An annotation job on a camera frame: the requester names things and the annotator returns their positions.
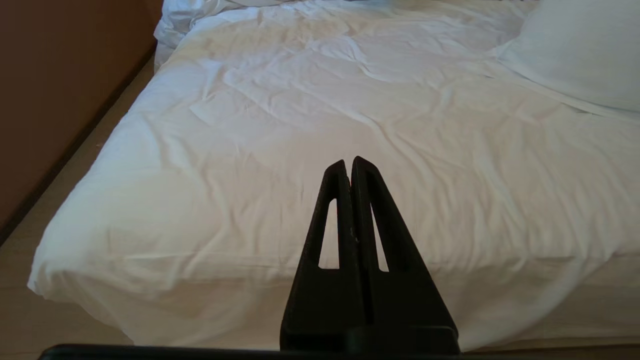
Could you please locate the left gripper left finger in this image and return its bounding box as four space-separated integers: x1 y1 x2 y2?
279 159 373 352

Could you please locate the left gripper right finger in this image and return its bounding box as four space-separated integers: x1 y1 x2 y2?
351 156 461 355

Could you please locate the white bed duvet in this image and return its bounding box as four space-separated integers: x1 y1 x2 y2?
27 0 640 352

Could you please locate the white pillow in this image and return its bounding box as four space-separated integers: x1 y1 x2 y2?
497 0 640 113

